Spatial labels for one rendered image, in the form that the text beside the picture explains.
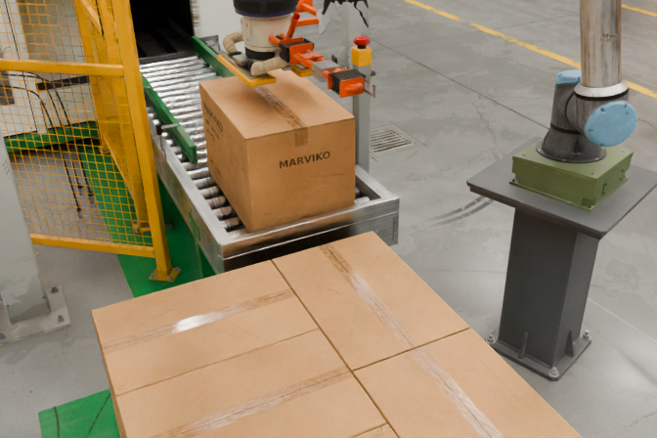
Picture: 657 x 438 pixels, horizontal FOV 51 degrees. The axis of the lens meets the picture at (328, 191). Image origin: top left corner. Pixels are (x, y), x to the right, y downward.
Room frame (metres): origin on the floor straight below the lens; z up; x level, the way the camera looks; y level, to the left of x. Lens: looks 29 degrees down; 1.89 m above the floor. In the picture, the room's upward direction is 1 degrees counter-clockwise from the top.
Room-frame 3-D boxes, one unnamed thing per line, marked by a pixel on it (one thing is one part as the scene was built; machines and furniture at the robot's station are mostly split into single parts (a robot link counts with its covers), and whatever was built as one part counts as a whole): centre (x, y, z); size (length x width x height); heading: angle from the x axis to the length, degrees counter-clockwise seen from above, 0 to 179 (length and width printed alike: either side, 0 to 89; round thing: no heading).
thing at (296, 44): (2.19, 0.09, 1.19); 0.10 x 0.08 x 0.06; 116
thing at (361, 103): (2.82, -0.15, 0.50); 0.07 x 0.07 x 1.00; 25
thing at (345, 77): (1.87, -0.05, 1.19); 0.08 x 0.07 x 0.05; 26
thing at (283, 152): (2.40, 0.20, 0.75); 0.60 x 0.40 x 0.40; 24
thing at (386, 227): (2.09, 0.05, 0.47); 0.70 x 0.03 x 0.15; 115
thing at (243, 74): (2.37, 0.29, 1.09); 0.34 x 0.10 x 0.05; 26
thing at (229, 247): (2.09, 0.05, 0.58); 0.70 x 0.03 x 0.06; 115
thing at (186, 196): (3.01, 0.85, 0.50); 2.31 x 0.05 x 0.19; 25
